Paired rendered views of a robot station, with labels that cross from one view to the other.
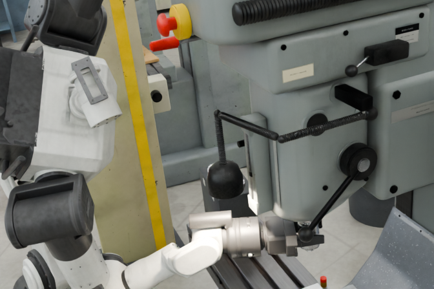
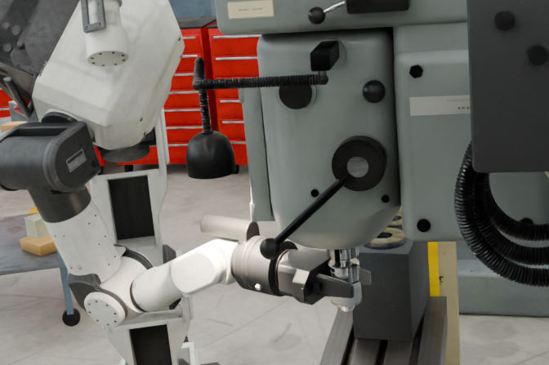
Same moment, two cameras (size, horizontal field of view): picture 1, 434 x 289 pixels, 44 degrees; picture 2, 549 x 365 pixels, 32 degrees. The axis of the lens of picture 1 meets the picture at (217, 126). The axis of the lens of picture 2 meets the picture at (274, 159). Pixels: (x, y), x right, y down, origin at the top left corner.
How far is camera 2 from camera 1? 0.85 m
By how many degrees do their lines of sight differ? 32
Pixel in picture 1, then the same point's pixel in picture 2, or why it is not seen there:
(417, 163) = not seen: hidden behind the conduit
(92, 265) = (81, 241)
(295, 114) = (269, 73)
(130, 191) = not seen: hidden behind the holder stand
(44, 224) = (19, 162)
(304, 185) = (284, 180)
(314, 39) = not seen: outside the picture
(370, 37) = not seen: outside the picture
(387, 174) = (410, 198)
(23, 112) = (41, 36)
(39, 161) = (40, 94)
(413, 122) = (454, 123)
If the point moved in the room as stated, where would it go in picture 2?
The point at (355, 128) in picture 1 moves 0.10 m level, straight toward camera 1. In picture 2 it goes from (362, 114) to (308, 132)
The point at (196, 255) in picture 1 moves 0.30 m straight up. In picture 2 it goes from (192, 265) to (170, 82)
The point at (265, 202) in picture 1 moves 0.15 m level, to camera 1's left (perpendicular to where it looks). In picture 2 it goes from (264, 206) to (182, 197)
